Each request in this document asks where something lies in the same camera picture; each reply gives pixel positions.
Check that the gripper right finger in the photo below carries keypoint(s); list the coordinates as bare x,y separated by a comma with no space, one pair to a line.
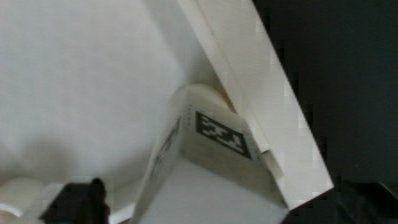
367,203

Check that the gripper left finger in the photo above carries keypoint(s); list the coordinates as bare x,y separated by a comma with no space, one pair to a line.
79,206

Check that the white table leg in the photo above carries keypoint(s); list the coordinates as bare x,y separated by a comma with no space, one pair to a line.
209,185

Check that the white square table top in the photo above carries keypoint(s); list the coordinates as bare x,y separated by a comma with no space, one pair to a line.
99,57

